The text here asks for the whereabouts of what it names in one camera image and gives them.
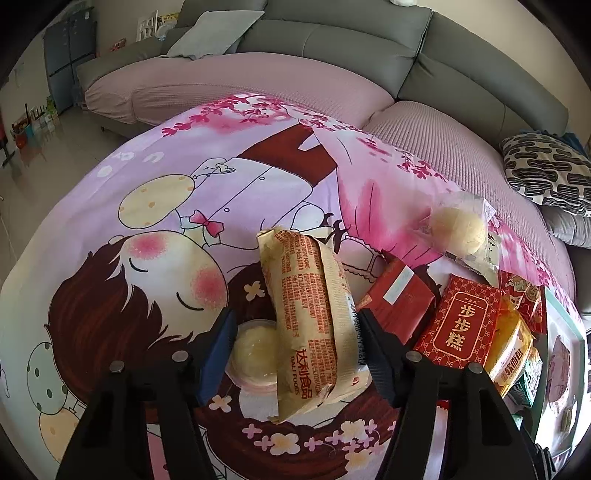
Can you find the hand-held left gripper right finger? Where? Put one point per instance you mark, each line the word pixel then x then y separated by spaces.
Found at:
pixel 376 357

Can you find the green white cracker packet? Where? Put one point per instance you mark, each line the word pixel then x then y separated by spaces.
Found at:
pixel 528 374

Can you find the dark red snack packet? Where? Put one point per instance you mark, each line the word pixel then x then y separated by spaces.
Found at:
pixel 397 295

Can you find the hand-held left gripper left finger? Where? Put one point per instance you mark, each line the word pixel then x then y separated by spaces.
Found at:
pixel 217 355

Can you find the round bun in clear wrapper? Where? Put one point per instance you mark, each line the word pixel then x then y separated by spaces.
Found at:
pixel 457 228

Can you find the cream orange bread packet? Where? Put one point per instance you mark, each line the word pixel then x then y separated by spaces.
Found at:
pixel 300 314

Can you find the yellow snack packet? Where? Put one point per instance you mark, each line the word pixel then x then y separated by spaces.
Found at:
pixel 508 341

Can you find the black white patterned pillow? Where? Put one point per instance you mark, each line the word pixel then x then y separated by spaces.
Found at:
pixel 545 170

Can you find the pale yellow jelly cup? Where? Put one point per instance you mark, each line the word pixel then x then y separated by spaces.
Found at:
pixel 251 355

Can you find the pink sofa cover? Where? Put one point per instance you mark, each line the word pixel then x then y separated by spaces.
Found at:
pixel 231 78

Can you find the colourful floor clutter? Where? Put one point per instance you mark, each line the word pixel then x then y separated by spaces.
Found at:
pixel 32 122

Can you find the blue cabinet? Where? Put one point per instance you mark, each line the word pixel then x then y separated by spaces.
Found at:
pixel 64 60

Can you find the grey white plush toy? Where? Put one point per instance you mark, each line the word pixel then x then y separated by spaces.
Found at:
pixel 405 2

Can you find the grey sofa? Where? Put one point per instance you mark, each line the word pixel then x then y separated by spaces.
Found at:
pixel 351 41

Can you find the red gold patterned packet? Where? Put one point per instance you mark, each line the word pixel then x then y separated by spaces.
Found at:
pixel 461 323

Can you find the light grey pillow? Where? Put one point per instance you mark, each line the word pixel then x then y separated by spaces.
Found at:
pixel 212 37

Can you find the cream pastry packet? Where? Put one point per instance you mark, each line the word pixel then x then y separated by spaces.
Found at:
pixel 489 258

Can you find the red cartoon snack packet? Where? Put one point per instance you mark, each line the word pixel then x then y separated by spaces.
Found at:
pixel 526 290

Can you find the pink printed blanket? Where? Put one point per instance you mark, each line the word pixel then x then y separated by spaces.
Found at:
pixel 161 258

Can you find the blue cloth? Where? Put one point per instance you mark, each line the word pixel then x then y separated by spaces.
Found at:
pixel 570 140

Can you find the white box with teal rim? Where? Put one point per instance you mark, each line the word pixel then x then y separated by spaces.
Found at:
pixel 561 350

